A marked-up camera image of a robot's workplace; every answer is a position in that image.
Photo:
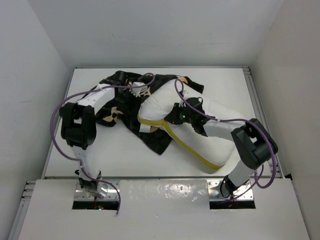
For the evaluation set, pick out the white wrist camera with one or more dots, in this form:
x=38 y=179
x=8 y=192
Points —
x=138 y=88
x=184 y=95

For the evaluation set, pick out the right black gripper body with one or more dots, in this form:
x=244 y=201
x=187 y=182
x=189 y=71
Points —
x=181 y=115

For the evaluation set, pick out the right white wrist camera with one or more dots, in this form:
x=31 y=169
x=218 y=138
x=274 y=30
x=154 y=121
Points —
x=184 y=95

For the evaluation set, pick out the metal base plate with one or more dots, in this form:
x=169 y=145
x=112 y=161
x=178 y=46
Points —
x=243 y=193
x=104 y=192

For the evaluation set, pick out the white foam front board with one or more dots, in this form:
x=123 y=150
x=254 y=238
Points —
x=162 y=210

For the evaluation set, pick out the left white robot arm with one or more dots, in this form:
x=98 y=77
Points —
x=79 y=128

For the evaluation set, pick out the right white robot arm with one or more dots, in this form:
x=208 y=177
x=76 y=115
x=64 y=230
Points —
x=254 y=144

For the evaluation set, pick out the white pillow with yellow edge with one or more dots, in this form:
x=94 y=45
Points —
x=212 y=152

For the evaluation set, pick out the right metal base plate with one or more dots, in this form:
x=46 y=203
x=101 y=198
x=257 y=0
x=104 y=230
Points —
x=243 y=193

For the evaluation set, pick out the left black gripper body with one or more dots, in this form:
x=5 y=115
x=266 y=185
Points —
x=127 y=95

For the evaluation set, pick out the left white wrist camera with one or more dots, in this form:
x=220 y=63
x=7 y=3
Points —
x=138 y=88

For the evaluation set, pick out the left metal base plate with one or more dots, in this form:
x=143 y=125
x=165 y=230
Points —
x=104 y=192

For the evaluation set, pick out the black pillowcase with beige pattern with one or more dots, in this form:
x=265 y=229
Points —
x=155 y=139

